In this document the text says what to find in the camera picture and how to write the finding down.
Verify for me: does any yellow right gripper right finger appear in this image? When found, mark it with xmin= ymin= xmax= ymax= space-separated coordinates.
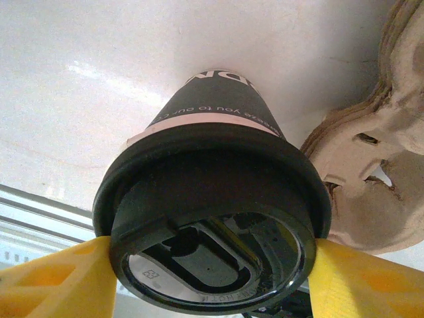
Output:
xmin=307 ymin=238 xmax=424 ymax=318

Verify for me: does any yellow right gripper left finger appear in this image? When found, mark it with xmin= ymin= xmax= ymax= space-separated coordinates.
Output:
xmin=0 ymin=235 xmax=117 ymax=318

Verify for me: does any black lidded paper coffee cup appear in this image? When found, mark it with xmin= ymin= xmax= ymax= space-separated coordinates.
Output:
xmin=91 ymin=68 xmax=333 ymax=307

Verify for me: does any brown pulp cup carrier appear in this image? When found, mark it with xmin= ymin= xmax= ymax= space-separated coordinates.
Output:
xmin=299 ymin=0 xmax=424 ymax=256

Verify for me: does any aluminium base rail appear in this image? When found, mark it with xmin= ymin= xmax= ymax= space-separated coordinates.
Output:
xmin=0 ymin=184 xmax=100 ymax=266

